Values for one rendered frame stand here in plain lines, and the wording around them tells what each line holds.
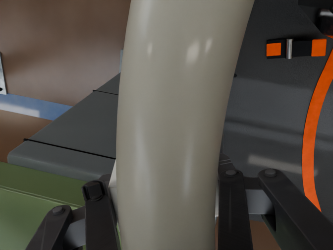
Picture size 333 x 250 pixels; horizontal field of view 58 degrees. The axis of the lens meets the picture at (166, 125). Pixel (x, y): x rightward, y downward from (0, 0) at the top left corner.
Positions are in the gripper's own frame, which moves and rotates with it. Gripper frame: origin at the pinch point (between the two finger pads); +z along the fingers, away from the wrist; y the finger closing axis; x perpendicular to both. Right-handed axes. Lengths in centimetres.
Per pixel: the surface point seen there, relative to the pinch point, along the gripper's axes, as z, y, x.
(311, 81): 94, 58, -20
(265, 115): 99, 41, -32
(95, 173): 30.9, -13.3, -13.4
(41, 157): 34.0, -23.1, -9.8
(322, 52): 87, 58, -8
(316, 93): 93, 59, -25
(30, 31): 121, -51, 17
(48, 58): 121, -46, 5
